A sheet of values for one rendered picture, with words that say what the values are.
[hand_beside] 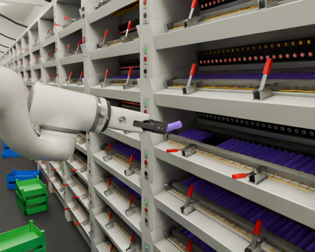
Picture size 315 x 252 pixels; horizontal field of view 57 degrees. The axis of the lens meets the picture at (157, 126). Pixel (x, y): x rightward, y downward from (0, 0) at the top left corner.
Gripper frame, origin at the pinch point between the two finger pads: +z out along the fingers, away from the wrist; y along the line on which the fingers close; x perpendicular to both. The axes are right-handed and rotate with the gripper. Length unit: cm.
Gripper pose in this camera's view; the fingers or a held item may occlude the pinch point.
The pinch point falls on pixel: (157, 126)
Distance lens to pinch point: 76.5
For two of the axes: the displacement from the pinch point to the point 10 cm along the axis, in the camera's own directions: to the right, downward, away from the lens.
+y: -5.1, -1.4, 8.5
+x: -2.2, 9.8, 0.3
